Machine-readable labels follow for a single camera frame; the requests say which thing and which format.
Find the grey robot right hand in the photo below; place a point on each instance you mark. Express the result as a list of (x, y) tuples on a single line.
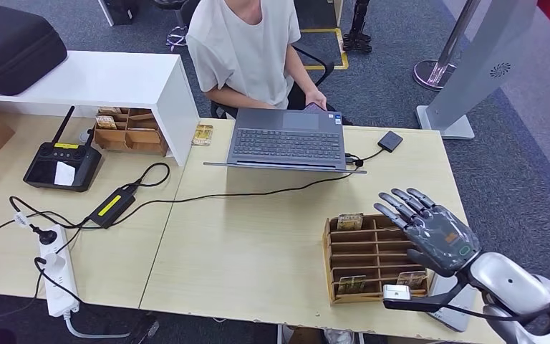
[(438, 235)]

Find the person's left hand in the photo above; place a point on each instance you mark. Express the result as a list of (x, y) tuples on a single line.
[(316, 97)]

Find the dark smartphone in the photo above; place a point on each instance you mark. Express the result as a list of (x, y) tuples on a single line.
[(314, 108)]

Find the stack of patterned cards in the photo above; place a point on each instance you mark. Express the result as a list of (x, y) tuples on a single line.
[(202, 135)]

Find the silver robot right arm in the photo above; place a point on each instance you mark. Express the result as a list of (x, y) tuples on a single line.
[(507, 280)]

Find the patterned key card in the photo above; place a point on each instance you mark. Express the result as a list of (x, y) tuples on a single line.
[(349, 221), (351, 285), (412, 279)]

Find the slotted wooden card organizer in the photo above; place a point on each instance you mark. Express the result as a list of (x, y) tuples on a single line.
[(355, 251)]

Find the white card reader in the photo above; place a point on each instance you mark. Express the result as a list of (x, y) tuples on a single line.
[(455, 322)]

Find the person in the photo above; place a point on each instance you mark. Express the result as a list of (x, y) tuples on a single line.
[(242, 47)]

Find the patterned card pack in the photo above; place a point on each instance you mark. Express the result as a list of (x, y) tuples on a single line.
[(109, 111), (105, 123)]

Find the black office chair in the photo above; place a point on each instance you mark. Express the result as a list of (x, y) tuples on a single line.
[(330, 66)]

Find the grey laptop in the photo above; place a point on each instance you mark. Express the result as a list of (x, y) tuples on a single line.
[(287, 142)]

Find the small black square drive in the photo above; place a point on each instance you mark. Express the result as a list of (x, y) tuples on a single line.
[(390, 141)]

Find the beige wooden panel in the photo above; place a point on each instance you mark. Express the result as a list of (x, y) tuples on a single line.
[(337, 12)]

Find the white crumpled object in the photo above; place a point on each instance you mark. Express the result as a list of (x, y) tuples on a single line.
[(339, 337)]

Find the small brown box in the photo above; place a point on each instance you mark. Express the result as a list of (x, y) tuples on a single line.
[(303, 334)]

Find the grey kiosk stand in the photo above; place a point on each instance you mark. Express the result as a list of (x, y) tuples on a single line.
[(483, 61)]

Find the black stool with chrome base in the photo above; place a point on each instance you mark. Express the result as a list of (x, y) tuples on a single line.
[(170, 4)]

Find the brown compartment desk organizer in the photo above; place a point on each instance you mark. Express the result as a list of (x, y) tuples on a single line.
[(135, 139)]

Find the white desk shelf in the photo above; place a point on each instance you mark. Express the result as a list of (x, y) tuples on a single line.
[(104, 78)]

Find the black power adapter yellow label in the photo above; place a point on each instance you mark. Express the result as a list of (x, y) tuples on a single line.
[(112, 206)]

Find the small grey round object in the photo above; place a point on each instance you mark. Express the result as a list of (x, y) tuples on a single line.
[(85, 136)]

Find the black remote controller with antenna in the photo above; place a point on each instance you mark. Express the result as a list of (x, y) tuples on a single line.
[(84, 165)]

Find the white paper note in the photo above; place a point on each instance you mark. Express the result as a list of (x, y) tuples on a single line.
[(64, 174)]

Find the white power strip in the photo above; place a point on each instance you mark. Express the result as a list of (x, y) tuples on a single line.
[(66, 275)]

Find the white plug-in charger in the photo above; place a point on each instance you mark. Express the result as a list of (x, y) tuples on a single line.
[(54, 259)]

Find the black carrying case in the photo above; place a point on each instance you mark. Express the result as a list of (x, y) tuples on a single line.
[(9, 45)]

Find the black camera bracket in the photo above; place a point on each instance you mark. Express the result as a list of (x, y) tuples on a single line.
[(427, 304)]

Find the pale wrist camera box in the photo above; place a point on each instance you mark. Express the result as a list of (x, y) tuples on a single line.
[(397, 292)]

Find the chrome stanchion post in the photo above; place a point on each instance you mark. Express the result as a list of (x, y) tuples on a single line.
[(432, 75)]

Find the black cabinet with white frame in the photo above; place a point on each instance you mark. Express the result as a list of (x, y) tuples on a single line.
[(121, 10)]

